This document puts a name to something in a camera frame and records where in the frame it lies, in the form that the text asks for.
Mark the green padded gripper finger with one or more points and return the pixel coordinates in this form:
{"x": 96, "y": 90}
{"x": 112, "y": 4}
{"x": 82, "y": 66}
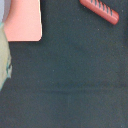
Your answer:
{"x": 5, "y": 57}

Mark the grilled brown sausage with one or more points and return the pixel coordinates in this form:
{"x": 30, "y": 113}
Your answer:
{"x": 102, "y": 10}

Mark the pink wooden board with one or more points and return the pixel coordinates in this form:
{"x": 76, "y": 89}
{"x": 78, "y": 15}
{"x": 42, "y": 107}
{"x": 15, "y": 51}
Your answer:
{"x": 23, "y": 20}

